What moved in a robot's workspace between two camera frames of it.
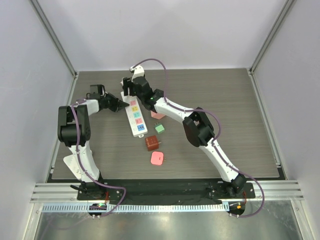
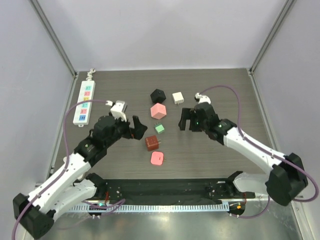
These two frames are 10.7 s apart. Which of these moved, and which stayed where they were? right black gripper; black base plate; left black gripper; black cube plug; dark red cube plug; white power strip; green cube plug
Moved: right black gripper; white power strip; black cube plug; left black gripper
Stayed: green cube plug; dark red cube plug; black base plate
